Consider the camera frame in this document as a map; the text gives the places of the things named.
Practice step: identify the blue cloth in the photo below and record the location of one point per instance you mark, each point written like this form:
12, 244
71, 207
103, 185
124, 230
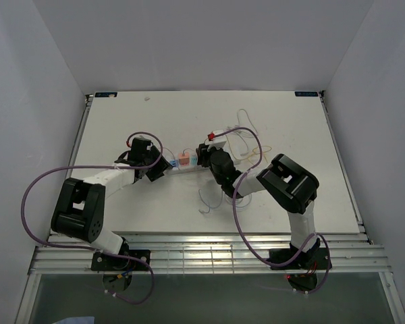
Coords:
77, 320

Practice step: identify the blue corner label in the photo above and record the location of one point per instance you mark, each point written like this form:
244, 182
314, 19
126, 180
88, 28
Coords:
105, 94
306, 94

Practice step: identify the left blue corner label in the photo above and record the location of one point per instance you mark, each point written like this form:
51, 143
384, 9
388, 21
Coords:
105, 94

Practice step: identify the pink charger plug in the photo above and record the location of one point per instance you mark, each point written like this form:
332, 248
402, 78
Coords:
184, 159

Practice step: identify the right blue corner label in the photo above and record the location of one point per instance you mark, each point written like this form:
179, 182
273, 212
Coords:
306, 94

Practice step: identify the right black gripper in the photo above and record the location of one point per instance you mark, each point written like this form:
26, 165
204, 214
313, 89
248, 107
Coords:
202, 154

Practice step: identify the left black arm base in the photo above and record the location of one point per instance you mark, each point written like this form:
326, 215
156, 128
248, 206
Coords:
102, 262

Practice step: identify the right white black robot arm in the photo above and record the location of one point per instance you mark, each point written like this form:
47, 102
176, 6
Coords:
291, 186

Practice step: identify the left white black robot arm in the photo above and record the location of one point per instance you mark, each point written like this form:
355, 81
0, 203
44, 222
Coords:
80, 208

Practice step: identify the white colourful power strip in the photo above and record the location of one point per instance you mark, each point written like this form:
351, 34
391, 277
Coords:
176, 169

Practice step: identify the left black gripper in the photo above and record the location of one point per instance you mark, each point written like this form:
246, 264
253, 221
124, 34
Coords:
157, 172

